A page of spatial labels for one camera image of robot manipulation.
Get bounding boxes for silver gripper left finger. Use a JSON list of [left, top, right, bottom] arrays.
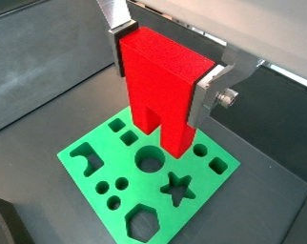
[[96, 0, 138, 77]]

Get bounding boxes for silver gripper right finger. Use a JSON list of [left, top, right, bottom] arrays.
[[186, 44, 263, 128]]

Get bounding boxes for red double-square peg block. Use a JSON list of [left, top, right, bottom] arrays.
[[121, 27, 214, 158]]

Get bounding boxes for green shape-sorter board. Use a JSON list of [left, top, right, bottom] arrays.
[[56, 109, 238, 244]]

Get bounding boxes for black device corner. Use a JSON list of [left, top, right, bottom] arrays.
[[0, 198, 34, 244]]

